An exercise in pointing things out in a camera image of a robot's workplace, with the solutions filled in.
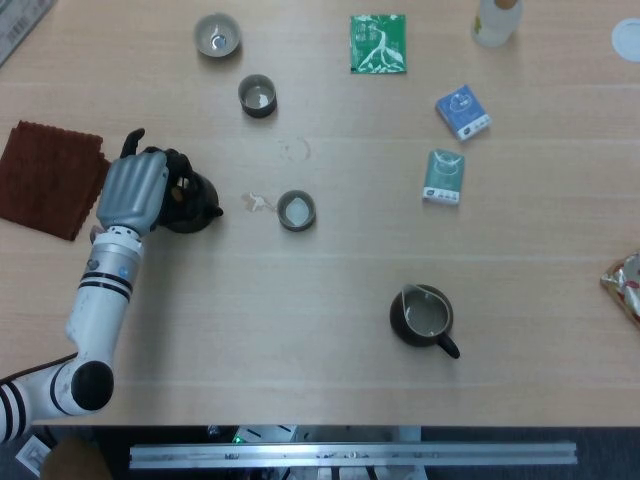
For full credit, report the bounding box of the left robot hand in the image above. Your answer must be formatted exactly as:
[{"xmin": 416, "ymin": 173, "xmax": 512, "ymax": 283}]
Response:
[{"xmin": 95, "ymin": 128, "xmax": 194, "ymax": 236}]

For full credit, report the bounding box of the dark green teapot with handle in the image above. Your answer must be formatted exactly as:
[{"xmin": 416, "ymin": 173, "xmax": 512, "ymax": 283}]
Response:
[{"xmin": 158, "ymin": 164, "xmax": 225, "ymax": 235}]

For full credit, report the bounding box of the dark cylindrical teacup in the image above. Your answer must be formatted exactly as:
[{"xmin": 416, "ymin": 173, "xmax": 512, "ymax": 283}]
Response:
[
  {"xmin": 276, "ymin": 189, "xmax": 317, "ymax": 232},
  {"xmin": 237, "ymin": 74, "xmax": 279, "ymax": 120}
]

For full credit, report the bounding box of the grey shallow tea bowl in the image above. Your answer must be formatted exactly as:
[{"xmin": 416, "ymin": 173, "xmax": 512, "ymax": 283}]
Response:
[{"xmin": 193, "ymin": 12, "xmax": 243, "ymax": 58}]

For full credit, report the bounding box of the brown folded cloth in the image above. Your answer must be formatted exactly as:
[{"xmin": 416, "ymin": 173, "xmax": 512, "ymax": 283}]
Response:
[{"xmin": 0, "ymin": 119, "xmax": 112, "ymax": 242}]

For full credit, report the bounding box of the spilled tea puddle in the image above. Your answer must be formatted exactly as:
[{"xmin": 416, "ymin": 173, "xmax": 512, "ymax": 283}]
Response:
[{"xmin": 241, "ymin": 191, "xmax": 277, "ymax": 213}]

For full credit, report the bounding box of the green printed cardboard box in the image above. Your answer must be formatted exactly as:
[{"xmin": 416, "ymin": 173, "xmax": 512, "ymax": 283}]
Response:
[{"xmin": 0, "ymin": 0, "xmax": 59, "ymax": 67}]

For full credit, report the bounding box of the orange object under table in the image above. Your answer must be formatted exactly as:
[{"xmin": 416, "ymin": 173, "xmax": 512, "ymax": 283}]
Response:
[{"xmin": 40, "ymin": 437, "xmax": 114, "ymax": 480}]

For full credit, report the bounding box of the white square floor plate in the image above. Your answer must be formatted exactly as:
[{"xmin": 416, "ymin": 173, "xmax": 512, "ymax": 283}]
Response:
[{"xmin": 14, "ymin": 434, "xmax": 52, "ymax": 476}]

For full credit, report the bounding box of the green tea packet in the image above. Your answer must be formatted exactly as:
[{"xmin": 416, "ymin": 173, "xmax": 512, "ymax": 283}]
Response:
[{"xmin": 349, "ymin": 13, "xmax": 408, "ymax": 76}]

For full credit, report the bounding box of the green tissue pack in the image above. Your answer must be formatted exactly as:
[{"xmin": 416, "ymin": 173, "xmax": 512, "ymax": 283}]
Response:
[{"xmin": 421, "ymin": 148, "xmax": 466, "ymax": 208}]

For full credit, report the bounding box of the blue tissue pack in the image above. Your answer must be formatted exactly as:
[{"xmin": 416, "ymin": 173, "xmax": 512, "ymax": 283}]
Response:
[{"xmin": 434, "ymin": 84, "xmax": 493, "ymax": 143}]

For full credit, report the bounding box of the frosted bottle with wooden cap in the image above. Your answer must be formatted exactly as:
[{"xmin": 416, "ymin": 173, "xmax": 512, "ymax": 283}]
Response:
[{"xmin": 470, "ymin": 0, "xmax": 525, "ymax": 49}]

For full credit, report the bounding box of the silver foil snack bag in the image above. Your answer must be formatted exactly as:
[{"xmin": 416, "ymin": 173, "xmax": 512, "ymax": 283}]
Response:
[{"xmin": 599, "ymin": 252, "xmax": 640, "ymax": 329}]

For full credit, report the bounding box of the white round table grommet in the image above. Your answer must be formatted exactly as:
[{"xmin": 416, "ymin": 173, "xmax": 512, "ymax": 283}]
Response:
[{"xmin": 611, "ymin": 18, "xmax": 640, "ymax": 63}]

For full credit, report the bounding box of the dark pitcher with handle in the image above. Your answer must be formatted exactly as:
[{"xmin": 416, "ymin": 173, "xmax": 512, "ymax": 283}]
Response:
[{"xmin": 389, "ymin": 283, "xmax": 461, "ymax": 360}]

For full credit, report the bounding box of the aluminium rail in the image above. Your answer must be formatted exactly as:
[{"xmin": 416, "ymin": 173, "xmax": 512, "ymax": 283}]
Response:
[{"xmin": 128, "ymin": 441, "xmax": 578, "ymax": 470}]

